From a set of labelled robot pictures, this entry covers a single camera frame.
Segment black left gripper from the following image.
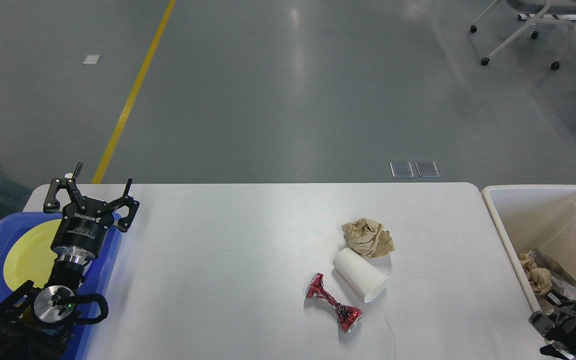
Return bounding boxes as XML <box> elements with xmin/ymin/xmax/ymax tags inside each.
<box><xmin>43</xmin><ymin>162</ymin><xmax>141</xmax><ymax>266</ymax></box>

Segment yellow plastic plate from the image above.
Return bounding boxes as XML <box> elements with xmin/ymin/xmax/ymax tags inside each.
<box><xmin>3</xmin><ymin>219</ymin><xmax>61</xmax><ymax>291</ymax></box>

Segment white paper cup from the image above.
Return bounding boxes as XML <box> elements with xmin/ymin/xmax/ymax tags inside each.
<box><xmin>333</xmin><ymin>247</ymin><xmax>390</xmax><ymax>303</ymax></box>

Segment brown paper ball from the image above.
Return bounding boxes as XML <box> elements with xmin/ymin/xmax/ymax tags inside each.
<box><xmin>341</xmin><ymin>218</ymin><xmax>396</xmax><ymax>258</ymax></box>

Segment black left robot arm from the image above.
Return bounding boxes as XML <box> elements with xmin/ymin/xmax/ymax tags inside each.
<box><xmin>0</xmin><ymin>162</ymin><xmax>140</xmax><ymax>360</ymax></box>

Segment crumpled brown paper on foil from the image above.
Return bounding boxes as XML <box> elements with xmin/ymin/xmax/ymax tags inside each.
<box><xmin>518</xmin><ymin>253</ymin><xmax>553</xmax><ymax>297</ymax></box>

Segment white plastic bin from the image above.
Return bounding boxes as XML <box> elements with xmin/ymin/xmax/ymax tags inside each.
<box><xmin>481</xmin><ymin>185</ymin><xmax>576</xmax><ymax>360</ymax></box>

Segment blue plastic tray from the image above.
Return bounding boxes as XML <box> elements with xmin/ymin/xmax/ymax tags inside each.
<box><xmin>0</xmin><ymin>212</ymin><xmax>122</xmax><ymax>360</ymax></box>

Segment crushed red can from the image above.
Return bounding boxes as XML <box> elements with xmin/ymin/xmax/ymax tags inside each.
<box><xmin>304</xmin><ymin>272</ymin><xmax>364</xmax><ymax>333</ymax></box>

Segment white office chair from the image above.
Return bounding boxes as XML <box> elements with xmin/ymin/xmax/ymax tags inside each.
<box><xmin>480</xmin><ymin>0</ymin><xmax>576</xmax><ymax>71</ymax></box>

